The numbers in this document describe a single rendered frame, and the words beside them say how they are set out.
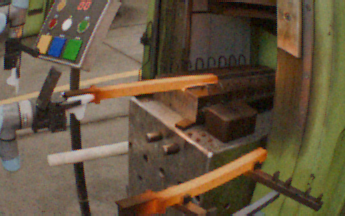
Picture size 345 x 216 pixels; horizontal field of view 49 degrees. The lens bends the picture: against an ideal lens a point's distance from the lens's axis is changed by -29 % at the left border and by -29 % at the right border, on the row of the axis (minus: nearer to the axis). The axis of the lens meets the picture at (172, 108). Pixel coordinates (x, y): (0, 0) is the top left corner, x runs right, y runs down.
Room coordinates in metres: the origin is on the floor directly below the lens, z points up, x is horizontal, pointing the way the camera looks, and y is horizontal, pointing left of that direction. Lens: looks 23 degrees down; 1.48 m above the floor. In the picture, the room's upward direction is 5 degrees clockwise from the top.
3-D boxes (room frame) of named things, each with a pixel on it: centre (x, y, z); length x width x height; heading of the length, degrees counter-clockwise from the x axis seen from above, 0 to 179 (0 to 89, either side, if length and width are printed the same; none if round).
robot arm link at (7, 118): (0.94, 0.45, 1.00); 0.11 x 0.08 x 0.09; 125
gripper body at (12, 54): (1.33, 0.58, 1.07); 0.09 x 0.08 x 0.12; 110
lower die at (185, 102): (1.41, -0.18, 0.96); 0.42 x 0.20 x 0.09; 125
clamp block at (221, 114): (1.18, -0.16, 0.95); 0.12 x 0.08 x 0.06; 125
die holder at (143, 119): (1.37, -0.22, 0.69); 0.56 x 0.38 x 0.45; 125
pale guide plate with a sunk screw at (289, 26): (1.11, -0.29, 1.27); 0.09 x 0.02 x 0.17; 35
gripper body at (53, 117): (1.03, 0.32, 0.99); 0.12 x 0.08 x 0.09; 125
